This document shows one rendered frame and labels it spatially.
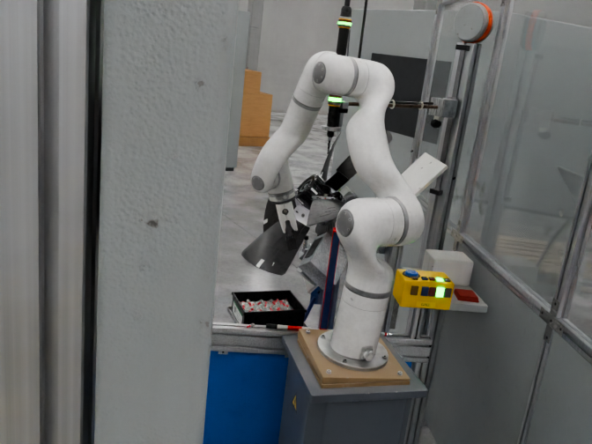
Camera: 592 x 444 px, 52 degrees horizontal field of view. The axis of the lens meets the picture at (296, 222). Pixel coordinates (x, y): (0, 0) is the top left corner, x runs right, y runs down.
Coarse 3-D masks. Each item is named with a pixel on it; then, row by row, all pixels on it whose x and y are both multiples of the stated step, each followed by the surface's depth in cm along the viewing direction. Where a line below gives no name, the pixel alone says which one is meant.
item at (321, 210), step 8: (320, 200) 209; (328, 200) 210; (336, 200) 212; (312, 208) 202; (320, 208) 201; (328, 208) 199; (336, 208) 199; (312, 216) 196; (320, 216) 195; (328, 216) 193; (336, 216) 192; (312, 224) 191
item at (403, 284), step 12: (396, 276) 191; (408, 276) 185; (420, 276) 187; (432, 276) 188; (444, 276) 190; (396, 288) 190; (408, 288) 183; (420, 288) 184; (444, 288) 184; (396, 300) 189; (408, 300) 184; (420, 300) 185; (432, 300) 185; (444, 300) 186
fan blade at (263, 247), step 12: (276, 228) 220; (300, 228) 218; (264, 240) 218; (276, 240) 216; (300, 240) 215; (252, 252) 218; (264, 252) 215; (276, 252) 214; (288, 252) 213; (264, 264) 212; (276, 264) 210; (288, 264) 209
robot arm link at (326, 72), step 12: (312, 60) 166; (324, 60) 149; (336, 60) 149; (348, 60) 150; (312, 72) 165; (324, 72) 148; (336, 72) 148; (348, 72) 149; (300, 84) 170; (312, 84) 167; (324, 84) 150; (336, 84) 149; (348, 84) 150; (300, 96) 171; (312, 96) 170; (324, 96) 171
